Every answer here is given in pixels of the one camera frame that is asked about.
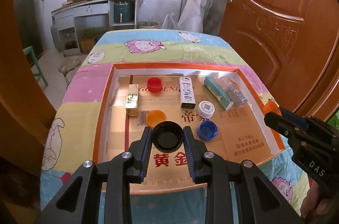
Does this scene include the orange bottle cap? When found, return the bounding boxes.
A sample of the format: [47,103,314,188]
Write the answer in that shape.
[263,100,282,115]
[146,110,167,128]

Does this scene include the blue bottle cap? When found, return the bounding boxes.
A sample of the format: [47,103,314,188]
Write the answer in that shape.
[198,120,218,141]

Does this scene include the black bottle cap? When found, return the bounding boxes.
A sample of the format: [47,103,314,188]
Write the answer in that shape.
[152,120,184,153]

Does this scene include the white round cap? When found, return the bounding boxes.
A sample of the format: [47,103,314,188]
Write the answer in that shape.
[197,101,215,119]

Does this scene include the gold lipstick box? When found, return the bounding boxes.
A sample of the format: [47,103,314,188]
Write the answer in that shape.
[125,84,139,117]

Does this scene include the white hello kitty box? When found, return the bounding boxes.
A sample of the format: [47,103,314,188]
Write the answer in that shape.
[179,76,196,109]

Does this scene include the clear floral perfume bottle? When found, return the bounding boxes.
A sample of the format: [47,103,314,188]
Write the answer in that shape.
[218,76,248,108]

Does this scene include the red bottle cap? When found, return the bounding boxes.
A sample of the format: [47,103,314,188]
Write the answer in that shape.
[147,77,163,92]

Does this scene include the person's right hand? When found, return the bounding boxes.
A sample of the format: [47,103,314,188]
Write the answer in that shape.
[300,181,335,219]

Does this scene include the shallow orange-rimmed cardboard tray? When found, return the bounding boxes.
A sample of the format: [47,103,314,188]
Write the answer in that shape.
[92,61,286,195]

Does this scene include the brown wooden door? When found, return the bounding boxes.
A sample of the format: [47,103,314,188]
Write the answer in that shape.
[220,0,338,120]

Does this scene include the small metal stool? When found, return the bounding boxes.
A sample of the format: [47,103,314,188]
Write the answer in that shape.
[57,56,82,88]

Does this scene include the white plastic sack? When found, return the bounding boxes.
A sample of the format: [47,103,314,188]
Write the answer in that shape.
[160,0,207,33]

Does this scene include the green air fryer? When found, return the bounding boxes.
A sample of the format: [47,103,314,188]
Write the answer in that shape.
[114,1,133,24]

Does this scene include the green metal table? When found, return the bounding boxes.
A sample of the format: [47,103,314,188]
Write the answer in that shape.
[23,46,48,87]

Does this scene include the kitchen counter cabinet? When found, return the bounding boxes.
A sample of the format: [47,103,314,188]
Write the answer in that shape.
[51,0,140,56]

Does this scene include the dark refrigerator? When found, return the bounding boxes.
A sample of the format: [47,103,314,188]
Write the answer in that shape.
[14,0,44,59]

